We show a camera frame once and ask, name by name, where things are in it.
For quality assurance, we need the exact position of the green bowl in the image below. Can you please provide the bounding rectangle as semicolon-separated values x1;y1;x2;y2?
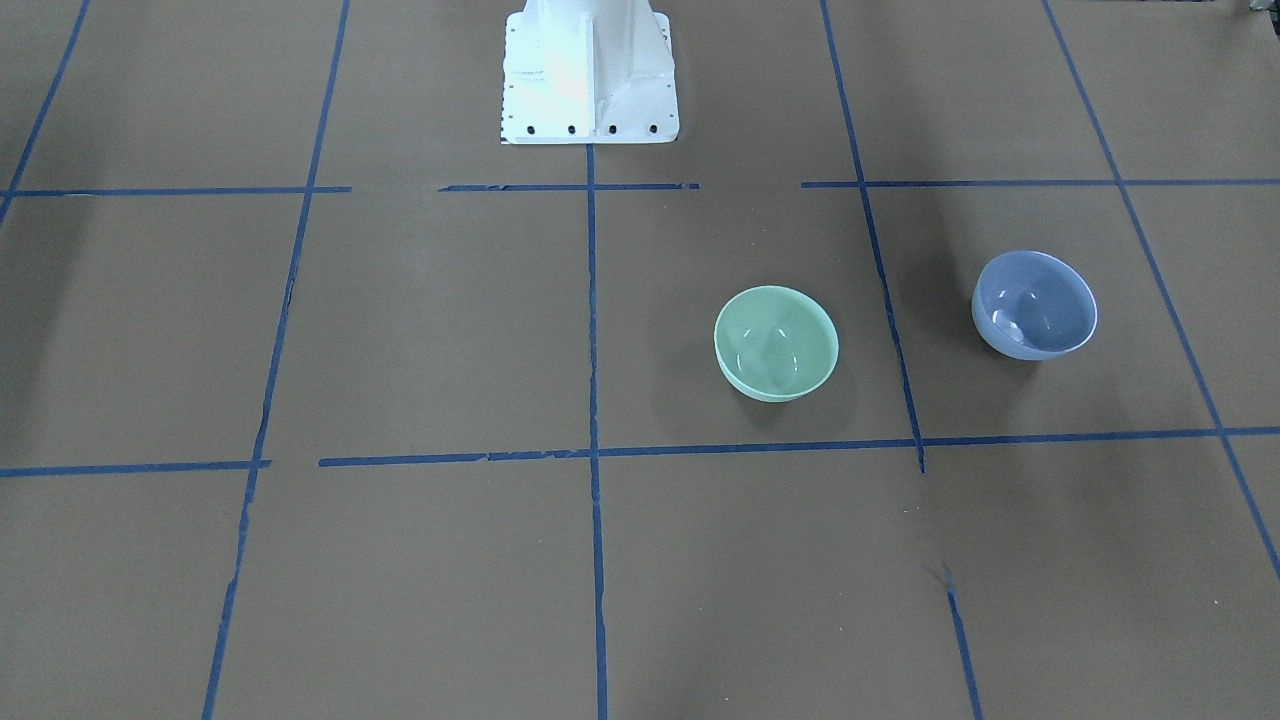
713;284;840;404

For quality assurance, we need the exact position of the blue bowl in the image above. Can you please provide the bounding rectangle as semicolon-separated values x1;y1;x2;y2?
970;250;1100;363

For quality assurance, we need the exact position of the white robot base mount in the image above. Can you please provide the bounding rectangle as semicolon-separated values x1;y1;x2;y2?
500;1;681;145

